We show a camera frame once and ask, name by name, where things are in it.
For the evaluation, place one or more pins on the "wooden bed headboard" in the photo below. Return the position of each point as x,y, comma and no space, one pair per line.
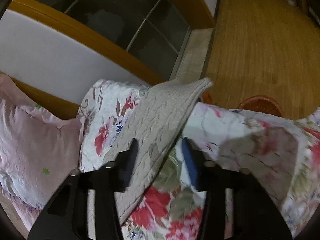
55,59

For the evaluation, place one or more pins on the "white floral quilt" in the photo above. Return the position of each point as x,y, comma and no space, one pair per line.
283,155

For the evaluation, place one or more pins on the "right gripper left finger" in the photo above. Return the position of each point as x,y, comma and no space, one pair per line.
65,216

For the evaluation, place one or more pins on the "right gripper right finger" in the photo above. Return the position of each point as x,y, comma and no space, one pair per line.
255,216

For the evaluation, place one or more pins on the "red woven basket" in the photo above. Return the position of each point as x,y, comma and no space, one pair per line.
262,104

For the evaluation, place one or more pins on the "beige cable knit sweater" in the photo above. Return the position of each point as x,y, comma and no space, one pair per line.
155,123

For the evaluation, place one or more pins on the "pink floral pillow left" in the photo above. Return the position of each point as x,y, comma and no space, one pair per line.
38,151

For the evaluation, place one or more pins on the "dark glass wardrobe door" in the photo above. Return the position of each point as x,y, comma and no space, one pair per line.
153,31

